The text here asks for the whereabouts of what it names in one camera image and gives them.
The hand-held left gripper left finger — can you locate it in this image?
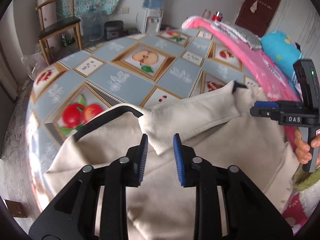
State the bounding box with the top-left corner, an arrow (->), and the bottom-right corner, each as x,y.
29,134 -> 149,240

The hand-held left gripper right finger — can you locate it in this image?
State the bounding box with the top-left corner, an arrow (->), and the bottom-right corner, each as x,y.
173,133 -> 293,240

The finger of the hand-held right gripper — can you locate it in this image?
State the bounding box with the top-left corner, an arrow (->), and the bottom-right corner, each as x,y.
250,101 -> 280,118

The beige zip jacket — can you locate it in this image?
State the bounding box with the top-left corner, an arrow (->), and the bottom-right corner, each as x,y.
46,80 -> 300,240

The person's right hand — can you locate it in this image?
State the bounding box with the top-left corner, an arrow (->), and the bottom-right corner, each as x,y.
294,127 -> 320,165

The blue plush pillow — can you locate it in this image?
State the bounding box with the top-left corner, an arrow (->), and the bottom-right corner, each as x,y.
261,30 -> 304,85

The pink floral blanket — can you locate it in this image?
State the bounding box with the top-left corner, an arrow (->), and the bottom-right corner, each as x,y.
181,16 -> 320,235

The grey lace-edged cloth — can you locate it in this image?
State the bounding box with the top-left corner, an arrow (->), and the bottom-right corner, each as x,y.
217,21 -> 262,49

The fruit print table cover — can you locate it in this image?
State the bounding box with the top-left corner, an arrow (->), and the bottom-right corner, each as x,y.
25,27 -> 260,213

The brown door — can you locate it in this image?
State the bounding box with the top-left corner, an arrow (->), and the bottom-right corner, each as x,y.
235,0 -> 283,37

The grey rice cooker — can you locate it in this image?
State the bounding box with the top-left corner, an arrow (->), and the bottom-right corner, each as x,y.
104,21 -> 125,41

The cardboard box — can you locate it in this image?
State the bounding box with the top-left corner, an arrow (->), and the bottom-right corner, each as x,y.
5,200 -> 27,218

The white water dispenser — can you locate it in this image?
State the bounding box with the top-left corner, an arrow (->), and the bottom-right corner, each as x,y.
144,9 -> 163,34

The clear empty water jug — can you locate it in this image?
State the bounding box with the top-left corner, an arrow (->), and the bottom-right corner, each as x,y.
82,10 -> 105,42

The clear plastic bag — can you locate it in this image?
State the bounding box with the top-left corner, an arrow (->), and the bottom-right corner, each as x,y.
21,54 -> 49,80

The wooden chair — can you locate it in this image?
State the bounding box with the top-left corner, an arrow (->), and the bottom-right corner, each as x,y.
35,0 -> 83,65

